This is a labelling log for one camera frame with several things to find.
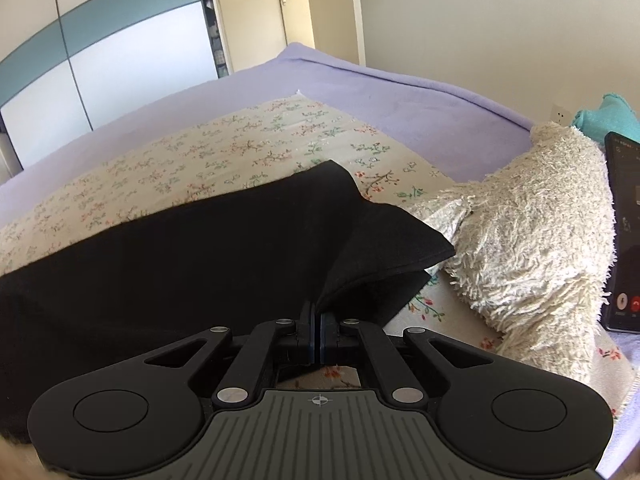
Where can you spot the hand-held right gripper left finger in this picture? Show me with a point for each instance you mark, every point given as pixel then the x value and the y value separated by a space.
pixel 312 332

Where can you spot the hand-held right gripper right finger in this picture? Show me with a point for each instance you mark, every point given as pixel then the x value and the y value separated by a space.
pixel 325 335

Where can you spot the black pants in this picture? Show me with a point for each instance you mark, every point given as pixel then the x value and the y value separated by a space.
pixel 200 260

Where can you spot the floral bed sheet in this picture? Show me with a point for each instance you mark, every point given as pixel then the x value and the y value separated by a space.
pixel 210 155

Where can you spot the white shaggy pillow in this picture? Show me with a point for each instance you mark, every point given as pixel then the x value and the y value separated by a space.
pixel 530 240

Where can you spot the lilac bed blanket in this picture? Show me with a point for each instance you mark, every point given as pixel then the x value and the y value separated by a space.
pixel 390 95

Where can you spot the room door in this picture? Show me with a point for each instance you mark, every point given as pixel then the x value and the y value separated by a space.
pixel 296 25

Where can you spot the black smartphone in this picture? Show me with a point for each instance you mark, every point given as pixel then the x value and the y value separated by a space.
pixel 625 240

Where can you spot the white open door edge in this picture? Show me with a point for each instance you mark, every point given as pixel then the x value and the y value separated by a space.
pixel 358 20

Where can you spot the narrow shelf column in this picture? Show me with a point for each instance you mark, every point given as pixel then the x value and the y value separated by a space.
pixel 216 25

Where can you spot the sliding door wardrobe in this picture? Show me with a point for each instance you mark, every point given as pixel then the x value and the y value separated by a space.
pixel 110 40

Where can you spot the teal towel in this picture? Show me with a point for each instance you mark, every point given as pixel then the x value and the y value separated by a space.
pixel 607 117

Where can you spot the white wall socket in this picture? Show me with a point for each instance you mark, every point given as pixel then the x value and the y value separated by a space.
pixel 558 113

